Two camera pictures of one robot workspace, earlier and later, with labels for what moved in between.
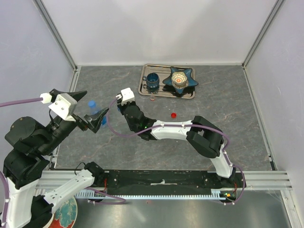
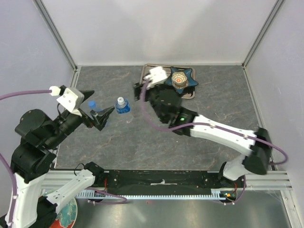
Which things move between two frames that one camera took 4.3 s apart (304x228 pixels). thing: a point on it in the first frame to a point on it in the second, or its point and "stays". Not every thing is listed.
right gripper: x=121 y=107 to x=138 y=87
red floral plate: x=66 y=216 stays
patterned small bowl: x=179 y=80 stays
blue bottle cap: x=91 y=103 stays
